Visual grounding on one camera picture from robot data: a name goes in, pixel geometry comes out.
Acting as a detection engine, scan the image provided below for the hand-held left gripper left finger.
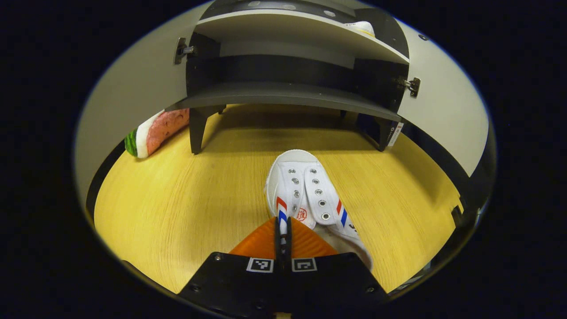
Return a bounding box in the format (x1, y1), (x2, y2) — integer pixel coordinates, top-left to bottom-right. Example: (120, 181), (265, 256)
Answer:
(177, 216), (284, 319)

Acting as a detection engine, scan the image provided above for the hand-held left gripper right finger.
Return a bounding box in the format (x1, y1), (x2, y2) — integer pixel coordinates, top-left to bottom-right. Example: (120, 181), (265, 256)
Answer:
(283, 216), (390, 319)

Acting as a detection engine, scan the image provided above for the white canvas shoe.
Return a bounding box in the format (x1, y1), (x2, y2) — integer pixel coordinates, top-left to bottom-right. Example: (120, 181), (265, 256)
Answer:
(264, 149), (373, 271)
(345, 21), (376, 38)

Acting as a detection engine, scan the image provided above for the white shoe cabinet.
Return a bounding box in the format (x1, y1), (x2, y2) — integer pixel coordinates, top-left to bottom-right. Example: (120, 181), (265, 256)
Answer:
(166, 0), (410, 155)

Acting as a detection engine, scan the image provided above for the white cabinet door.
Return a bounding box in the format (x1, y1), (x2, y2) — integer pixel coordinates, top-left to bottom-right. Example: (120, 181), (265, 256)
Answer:
(396, 20), (490, 178)
(74, 2), (213, 211)

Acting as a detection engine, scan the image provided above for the metal door hinge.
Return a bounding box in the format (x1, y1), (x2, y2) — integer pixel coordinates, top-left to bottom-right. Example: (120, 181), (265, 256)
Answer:
(394, 76), (421, 98)
(174, 38), (196, 65)

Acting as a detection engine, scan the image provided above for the white book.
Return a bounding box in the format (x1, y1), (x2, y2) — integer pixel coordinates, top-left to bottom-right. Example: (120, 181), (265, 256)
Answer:
(387, 123), (404, 148)

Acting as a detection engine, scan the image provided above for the watermelon slice plush toy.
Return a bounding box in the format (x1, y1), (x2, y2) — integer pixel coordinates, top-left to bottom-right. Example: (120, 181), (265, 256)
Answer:
(124, 109), (190, 159)

